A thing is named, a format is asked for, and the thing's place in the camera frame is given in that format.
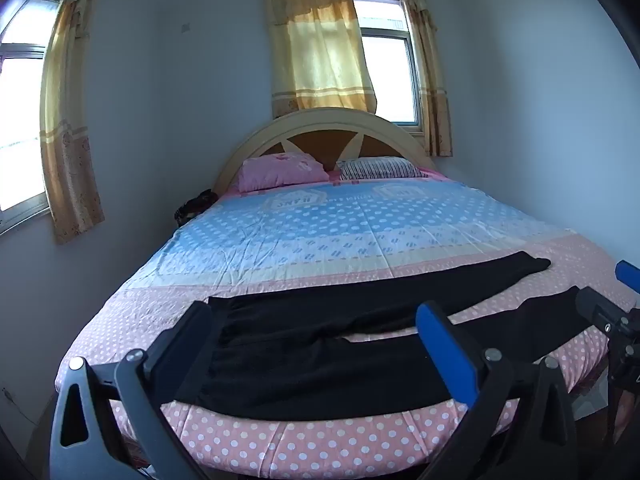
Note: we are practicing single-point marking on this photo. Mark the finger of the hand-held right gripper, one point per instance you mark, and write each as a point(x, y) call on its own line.
point(629, 272)
point(597, 307)

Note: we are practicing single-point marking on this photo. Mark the arched wooden headboard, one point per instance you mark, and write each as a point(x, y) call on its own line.
point(327, 130)

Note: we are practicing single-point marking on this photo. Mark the side wall window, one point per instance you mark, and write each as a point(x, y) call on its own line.
point(22, 100)

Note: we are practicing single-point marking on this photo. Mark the striped pillow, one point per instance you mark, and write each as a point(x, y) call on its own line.
point(380, 167)

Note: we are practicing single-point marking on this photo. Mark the pink pillow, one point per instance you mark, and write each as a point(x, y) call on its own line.
point(280, 172)

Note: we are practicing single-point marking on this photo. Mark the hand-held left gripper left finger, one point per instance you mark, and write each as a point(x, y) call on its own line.
point(172, 360)

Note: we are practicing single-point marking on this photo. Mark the pink blue dotted bed sheet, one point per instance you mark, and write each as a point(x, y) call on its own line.
point(350, 220)

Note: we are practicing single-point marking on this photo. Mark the wide yellow curtain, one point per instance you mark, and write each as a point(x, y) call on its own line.
point(315, 45)

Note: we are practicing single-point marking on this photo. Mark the window behind headboard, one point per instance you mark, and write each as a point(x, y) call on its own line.
point(387, 55)

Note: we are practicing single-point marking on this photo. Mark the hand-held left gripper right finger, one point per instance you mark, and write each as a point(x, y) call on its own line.
point(445, 345)

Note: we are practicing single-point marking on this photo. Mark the black bag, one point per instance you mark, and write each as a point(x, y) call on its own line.
point(192, 207)

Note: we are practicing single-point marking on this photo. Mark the black pants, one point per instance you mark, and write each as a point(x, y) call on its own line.
point(310, 360)

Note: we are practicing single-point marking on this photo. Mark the narrow yellow curtain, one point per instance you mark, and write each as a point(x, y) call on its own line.
point(425, 65)

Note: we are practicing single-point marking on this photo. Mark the long yellow side curtain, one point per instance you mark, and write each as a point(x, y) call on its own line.
point(67, 110)

